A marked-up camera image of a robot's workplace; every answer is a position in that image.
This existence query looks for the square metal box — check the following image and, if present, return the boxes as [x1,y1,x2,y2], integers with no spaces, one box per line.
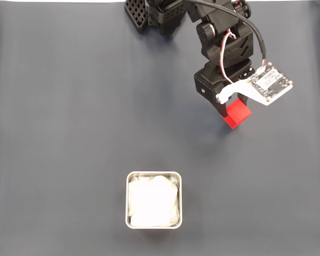
[125,171,183,230]

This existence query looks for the red cube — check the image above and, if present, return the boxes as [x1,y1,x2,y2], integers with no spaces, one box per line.
[220,99,252,131]

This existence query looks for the white camera board mount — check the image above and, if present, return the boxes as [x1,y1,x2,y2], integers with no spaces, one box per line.
[215,61,294,108]

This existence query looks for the white cloth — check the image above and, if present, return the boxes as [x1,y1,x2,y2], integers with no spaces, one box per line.
[128,175,180,228]

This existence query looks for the black camera cable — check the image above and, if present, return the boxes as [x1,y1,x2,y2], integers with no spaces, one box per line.
[183,0,268,67]

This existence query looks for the white and red wires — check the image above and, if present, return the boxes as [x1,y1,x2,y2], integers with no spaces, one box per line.
[219,28,237,84]

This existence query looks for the dark blue-grey table mat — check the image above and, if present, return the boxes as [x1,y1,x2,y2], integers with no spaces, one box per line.
[0,2,320,256]

